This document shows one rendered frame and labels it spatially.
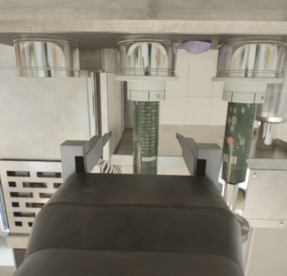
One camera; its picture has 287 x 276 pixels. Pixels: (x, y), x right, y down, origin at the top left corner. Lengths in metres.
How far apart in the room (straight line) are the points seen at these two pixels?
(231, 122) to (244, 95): 0.03
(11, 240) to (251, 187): 0.42
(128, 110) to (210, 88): 1.31
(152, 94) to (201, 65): 1.56
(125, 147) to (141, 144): 0.15
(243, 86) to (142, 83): 0.10
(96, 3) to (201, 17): 0.08
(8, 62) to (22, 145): 0.13
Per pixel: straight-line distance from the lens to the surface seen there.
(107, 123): 0.30
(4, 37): 0.28
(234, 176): 0.27
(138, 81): 0.22
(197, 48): 0.25
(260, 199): 0.44
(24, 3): 0.20
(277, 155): 0.43
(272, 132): 0.45
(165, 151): 0.38
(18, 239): 0.45
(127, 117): 0.54
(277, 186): 0.44
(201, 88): 1.77
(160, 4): 0.18
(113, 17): 0.19
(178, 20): 0.18
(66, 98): 0.33
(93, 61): 0.33
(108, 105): 0.30
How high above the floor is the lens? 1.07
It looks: 14 degrees up
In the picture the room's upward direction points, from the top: 179 degrees counter-clockwise
